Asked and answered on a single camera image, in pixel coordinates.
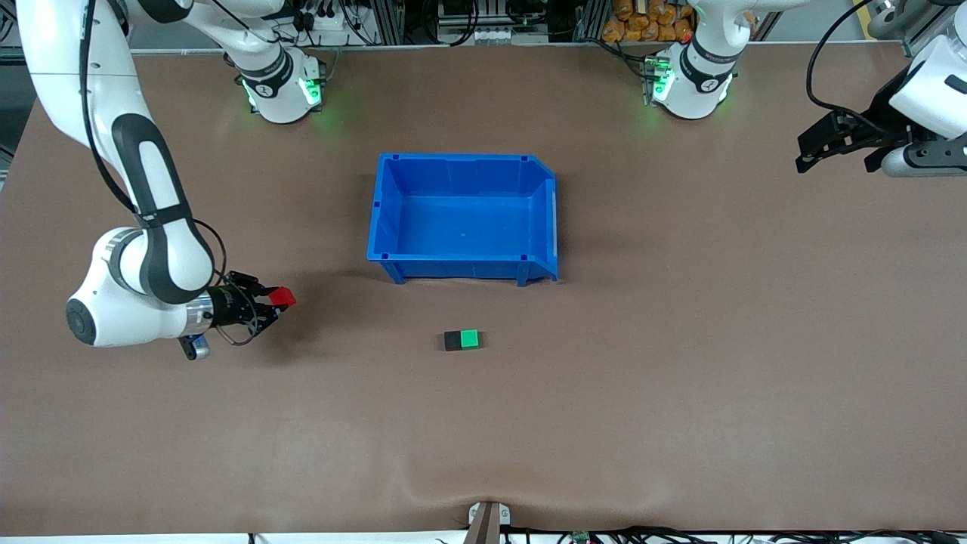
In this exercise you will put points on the brown table mat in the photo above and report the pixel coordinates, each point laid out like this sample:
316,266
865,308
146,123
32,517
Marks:
302,438

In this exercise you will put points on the metal table clamp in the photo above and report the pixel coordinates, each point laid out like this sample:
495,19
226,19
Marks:
487,521

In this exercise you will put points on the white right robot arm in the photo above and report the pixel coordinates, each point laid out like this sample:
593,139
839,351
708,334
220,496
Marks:
113,317

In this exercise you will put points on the black cube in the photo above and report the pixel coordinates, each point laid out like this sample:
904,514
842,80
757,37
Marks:
452,341

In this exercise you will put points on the white power strip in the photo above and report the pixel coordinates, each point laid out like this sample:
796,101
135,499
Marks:
332,24

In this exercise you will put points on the red cube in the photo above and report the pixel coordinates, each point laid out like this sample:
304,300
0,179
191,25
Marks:
285,300

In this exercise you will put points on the aluminium frame post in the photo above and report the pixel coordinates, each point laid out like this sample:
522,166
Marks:
389,23

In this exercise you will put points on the aluminium frame profile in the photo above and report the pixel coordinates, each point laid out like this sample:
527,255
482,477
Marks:
888,23

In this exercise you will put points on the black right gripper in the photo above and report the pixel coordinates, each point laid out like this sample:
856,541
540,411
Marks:
226,304

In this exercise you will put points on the green cube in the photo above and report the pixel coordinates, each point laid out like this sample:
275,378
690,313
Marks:
470,339

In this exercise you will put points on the orange snack packs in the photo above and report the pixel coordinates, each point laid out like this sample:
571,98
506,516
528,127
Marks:
646,23

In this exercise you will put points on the blue plastic storage bin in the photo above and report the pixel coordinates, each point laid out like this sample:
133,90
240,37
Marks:
464,227

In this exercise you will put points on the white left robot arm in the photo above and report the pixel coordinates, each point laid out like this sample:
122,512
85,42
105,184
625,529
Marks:
691,91

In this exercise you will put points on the white terminal strip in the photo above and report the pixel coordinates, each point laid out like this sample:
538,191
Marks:
498,35

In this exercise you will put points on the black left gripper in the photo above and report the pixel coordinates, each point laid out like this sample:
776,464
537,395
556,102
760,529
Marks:
881,129

